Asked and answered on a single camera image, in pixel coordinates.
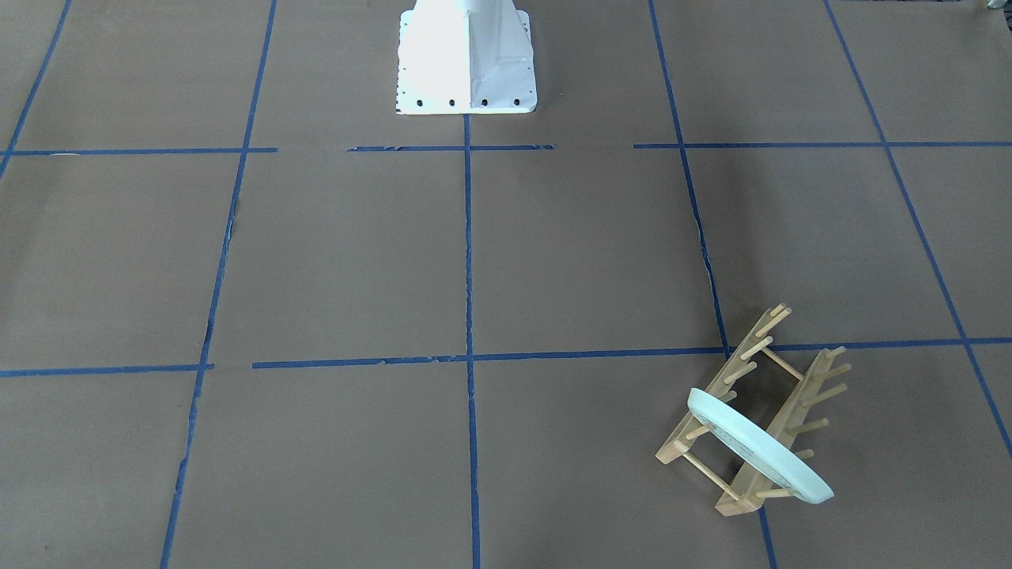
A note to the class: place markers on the light green round plate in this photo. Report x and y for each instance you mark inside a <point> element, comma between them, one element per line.
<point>791,475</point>

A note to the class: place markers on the wooden plate drying rack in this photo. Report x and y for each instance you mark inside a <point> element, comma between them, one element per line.
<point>739,496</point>

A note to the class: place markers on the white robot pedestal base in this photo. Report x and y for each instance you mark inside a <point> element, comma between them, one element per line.
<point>458,57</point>

